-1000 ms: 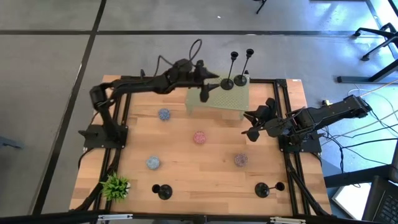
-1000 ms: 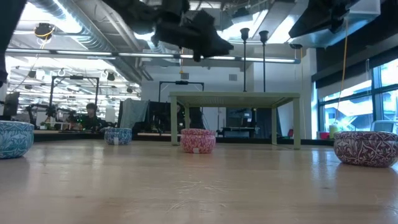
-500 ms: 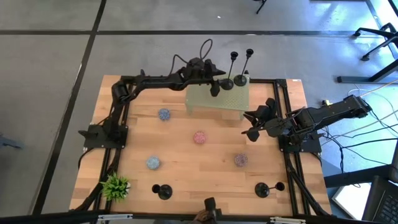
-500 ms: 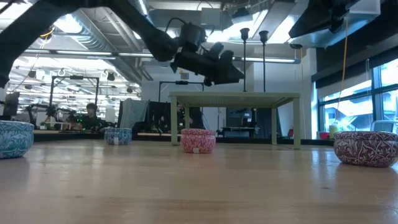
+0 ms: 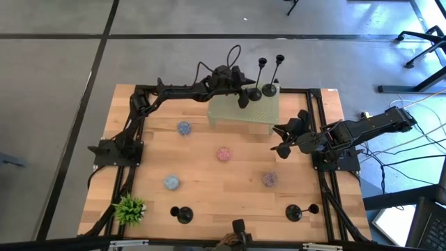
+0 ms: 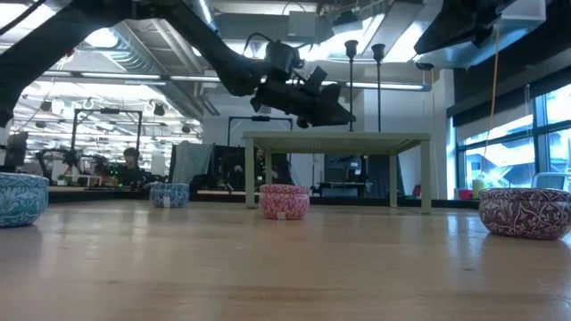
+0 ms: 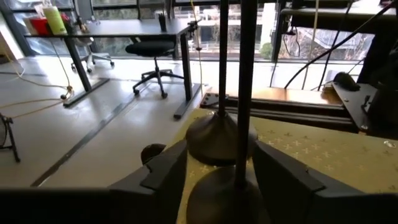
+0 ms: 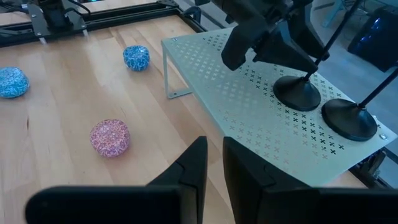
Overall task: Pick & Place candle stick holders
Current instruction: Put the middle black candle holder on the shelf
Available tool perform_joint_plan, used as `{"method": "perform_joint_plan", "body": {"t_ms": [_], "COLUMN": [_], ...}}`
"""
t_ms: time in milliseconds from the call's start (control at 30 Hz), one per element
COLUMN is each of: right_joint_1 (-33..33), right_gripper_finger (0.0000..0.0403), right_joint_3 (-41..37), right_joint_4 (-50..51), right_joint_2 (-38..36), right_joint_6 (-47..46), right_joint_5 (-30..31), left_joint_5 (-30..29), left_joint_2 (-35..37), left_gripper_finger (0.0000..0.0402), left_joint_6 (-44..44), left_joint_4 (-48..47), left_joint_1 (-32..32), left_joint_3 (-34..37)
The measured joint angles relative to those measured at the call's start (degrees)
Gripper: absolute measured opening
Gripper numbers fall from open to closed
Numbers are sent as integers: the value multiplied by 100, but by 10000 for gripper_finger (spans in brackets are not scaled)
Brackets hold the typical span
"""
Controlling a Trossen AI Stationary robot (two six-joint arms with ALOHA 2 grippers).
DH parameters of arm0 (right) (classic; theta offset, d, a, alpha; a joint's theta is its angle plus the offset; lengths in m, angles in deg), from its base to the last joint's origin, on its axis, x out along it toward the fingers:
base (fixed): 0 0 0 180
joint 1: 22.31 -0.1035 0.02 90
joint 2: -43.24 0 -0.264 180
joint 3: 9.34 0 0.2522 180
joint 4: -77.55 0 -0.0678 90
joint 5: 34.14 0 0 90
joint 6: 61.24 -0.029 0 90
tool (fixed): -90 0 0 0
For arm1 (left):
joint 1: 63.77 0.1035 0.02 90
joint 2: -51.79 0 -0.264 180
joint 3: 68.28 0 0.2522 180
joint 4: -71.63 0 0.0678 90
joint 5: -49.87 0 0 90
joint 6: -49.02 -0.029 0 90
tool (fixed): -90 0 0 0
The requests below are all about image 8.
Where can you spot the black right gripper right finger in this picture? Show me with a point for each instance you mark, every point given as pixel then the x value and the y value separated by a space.
pixel 264 202

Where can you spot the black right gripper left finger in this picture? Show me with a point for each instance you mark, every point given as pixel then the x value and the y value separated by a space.
pixel 174 202

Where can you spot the dark blue patterned candle tin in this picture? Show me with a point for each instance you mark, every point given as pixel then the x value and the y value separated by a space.
pixel 136 58

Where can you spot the black tall candlestick holder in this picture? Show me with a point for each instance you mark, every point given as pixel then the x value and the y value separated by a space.
pixel 295 95
pixel 348 121

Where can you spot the light teal patterned candle tin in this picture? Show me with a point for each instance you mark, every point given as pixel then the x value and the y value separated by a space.
pixel 12 83

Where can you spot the pale green perforated metal shelf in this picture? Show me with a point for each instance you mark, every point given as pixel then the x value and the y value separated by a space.
pixel 199 77

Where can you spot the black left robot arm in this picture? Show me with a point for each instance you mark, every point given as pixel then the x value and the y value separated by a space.
pixel 56 12

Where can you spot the computer tower with blue lights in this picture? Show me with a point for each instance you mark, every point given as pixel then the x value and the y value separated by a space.
pixel 373 43

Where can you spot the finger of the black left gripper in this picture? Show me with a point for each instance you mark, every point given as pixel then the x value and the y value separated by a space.
pixel 306 34
pixel 280 49

